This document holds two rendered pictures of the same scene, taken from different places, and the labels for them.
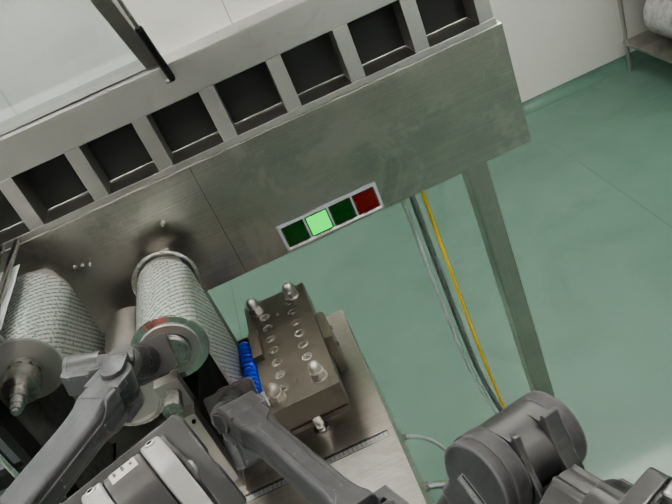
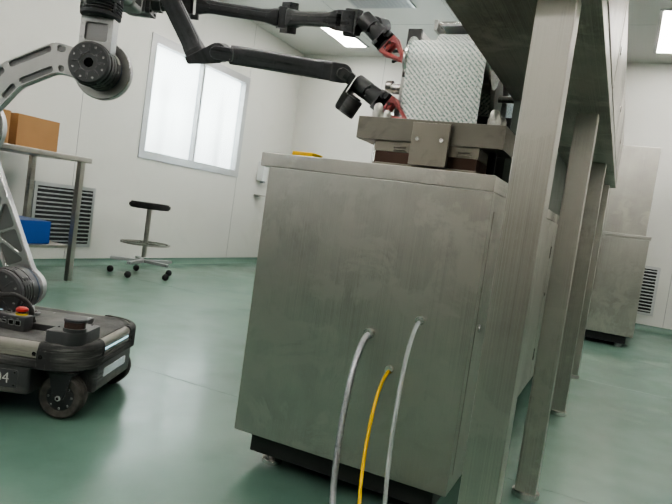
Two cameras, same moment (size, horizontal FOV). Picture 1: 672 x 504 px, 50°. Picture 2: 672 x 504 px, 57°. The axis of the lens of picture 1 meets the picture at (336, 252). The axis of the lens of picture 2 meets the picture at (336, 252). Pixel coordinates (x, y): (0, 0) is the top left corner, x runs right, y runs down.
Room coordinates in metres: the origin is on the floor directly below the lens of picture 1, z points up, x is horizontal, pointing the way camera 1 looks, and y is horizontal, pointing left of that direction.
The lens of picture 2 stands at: (1.85, -1.45, 0.75)
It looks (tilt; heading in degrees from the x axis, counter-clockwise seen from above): 3 degrees down; 115
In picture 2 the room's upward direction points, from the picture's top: 8 degrees clockwise
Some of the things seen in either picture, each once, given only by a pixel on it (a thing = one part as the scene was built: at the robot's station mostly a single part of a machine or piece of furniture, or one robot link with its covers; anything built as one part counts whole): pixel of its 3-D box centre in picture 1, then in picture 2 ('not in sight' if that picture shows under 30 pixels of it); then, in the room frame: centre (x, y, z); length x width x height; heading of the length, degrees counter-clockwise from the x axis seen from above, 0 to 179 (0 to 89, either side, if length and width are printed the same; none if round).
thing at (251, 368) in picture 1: (250, 371); not in sight; (1.28, 0.28, 1.03); 0.21 x 0.04 x 0.03; 1
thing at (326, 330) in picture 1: (332, 341); (429, 144); (1.34, 0.09, 0.96); 0.10 x 0.03 x 0.11; 1
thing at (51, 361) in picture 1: (33, 332); not in sight; (1.29, 0.61, 1.33); 0.25 x 0.14 x 0.14; 1
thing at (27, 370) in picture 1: (22, 380); not in sight; (1.14, 0.61, 1.33); 0.06 x 0.06 x 0.06; 1
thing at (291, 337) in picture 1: (291, 350); (435, 136); (1.33, 0.18, 1.00); 0.40 x 0.16 x 0.06; 1
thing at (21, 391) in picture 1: (18, 401); not in sight; (1.08, 0.61, 1.33); 0.06 x 0.03 x 0.03; 1
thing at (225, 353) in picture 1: (225, 351); (438, 107); (1.28, 0.30, 1.10); 0.23 x 0.01 x 0.18; 1
